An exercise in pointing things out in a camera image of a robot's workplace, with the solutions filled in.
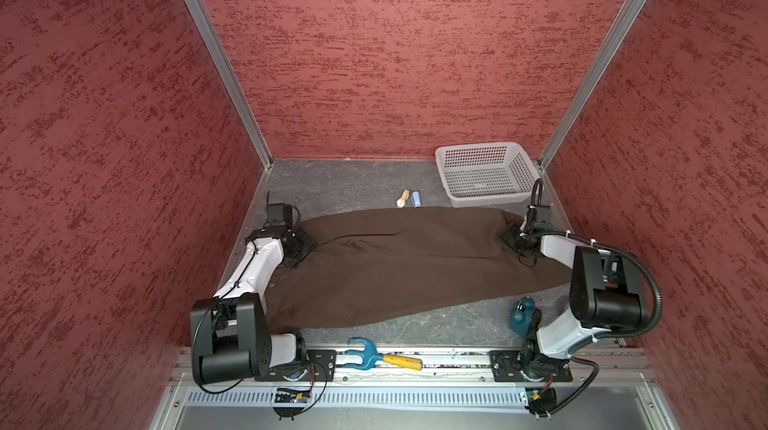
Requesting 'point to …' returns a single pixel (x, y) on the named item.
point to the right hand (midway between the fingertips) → (502, 241)
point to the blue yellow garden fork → (372, 357)
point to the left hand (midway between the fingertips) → (312, 252)
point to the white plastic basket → (486, 174)
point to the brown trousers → (407, 265)
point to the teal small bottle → (521, 314)
